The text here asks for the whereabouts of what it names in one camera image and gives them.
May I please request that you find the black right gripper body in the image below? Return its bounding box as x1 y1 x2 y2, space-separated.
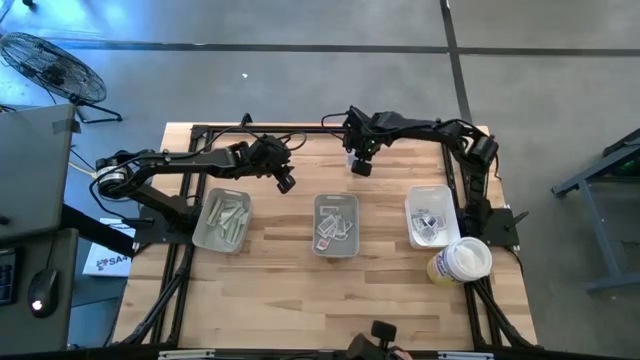
342 105 401 177

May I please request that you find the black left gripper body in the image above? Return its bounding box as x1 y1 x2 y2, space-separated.
234 134 297 195

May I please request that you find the white plastic bin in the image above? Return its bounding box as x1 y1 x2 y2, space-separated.
312 193 361 259
404 184 462 250
191 187 253 254

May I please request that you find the white and yellow canister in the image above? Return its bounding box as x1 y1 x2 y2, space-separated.
426 236 494 288

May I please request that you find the black metal beam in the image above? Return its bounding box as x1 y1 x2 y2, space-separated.
59 203 139 257

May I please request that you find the white box with lettering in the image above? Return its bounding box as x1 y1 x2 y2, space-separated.
82 216 137 279

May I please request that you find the black office chair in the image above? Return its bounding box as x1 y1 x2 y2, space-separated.
345 319 401 360

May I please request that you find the black floor fan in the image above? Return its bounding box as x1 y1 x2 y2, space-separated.
0 31 124 125

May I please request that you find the grey monitor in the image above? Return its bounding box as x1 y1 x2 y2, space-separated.
0 103 81 244

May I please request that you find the dark desk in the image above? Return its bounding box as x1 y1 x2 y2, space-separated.
0 227 80 354

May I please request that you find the black computer mouse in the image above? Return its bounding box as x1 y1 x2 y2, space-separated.
27 268 60 320

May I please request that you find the black keyboard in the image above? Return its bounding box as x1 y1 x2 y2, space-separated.
0 248 17 306

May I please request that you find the white frame bracket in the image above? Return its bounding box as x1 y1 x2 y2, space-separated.
158 349 216 360
438 351 495 360

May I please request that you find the blue-grey metal table frame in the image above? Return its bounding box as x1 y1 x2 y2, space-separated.
551 127 640 295

